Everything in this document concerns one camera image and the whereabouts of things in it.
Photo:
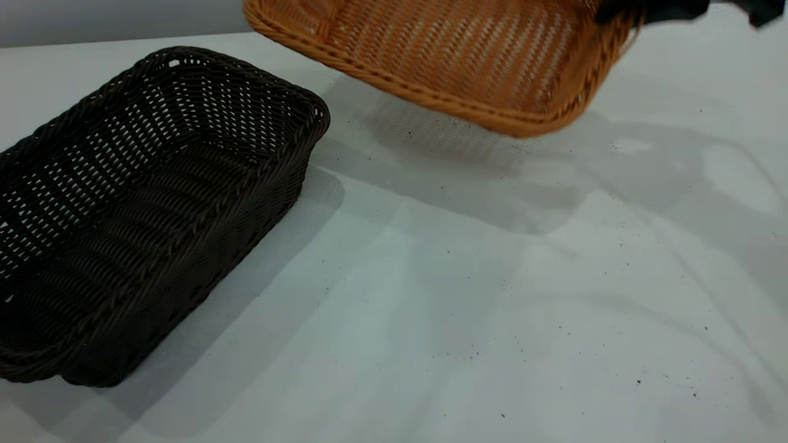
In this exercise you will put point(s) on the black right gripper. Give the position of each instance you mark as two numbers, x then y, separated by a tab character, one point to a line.
766	9

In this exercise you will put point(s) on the orange woven rattan basket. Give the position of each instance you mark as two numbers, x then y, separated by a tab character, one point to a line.
431	61

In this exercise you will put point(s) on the black woven rattan basket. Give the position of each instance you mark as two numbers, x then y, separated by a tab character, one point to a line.
184	264

